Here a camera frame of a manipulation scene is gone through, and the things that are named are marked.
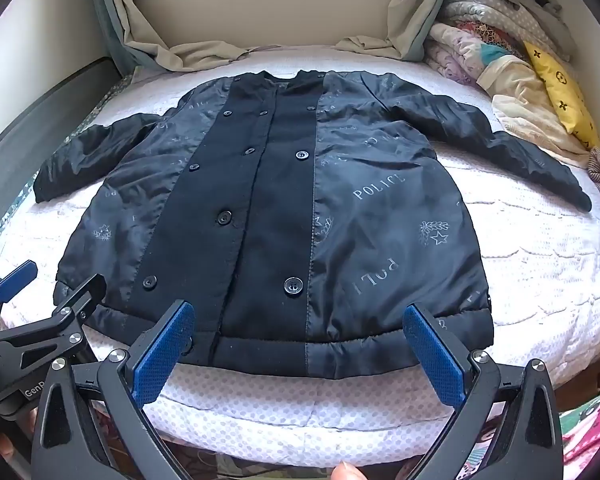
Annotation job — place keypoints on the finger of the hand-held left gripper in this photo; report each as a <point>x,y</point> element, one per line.
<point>82,292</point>
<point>15,276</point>

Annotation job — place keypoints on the grey dotted blanket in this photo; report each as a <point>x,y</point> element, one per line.
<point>515,10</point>

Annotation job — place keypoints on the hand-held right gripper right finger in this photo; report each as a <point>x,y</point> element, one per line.
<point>432,355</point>

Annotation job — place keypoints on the beige curtain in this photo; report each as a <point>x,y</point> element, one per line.
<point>150,35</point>
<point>405,20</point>

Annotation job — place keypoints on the dark grey bed frame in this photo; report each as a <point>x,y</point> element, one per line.
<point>35,110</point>

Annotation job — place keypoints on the pink printed cloth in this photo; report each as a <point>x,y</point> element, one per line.
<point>590,430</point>

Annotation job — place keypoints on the white quilted bed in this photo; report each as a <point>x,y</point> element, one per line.
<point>520,270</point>

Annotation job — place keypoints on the cream cloth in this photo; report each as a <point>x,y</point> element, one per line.
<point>530,105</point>

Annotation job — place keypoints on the black printed jacket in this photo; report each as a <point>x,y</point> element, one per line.
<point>280,210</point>

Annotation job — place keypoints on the lilac floral quilt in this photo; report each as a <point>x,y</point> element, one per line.
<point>460,55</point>

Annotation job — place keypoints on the yellow printed pillow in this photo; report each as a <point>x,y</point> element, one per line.
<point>565,90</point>

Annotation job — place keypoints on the person's right hand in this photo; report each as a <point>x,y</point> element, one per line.
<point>349,472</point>

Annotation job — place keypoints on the person's left hand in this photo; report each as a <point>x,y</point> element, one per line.
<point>5,452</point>

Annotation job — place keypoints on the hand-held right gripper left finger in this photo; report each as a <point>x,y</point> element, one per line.
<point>160,350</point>

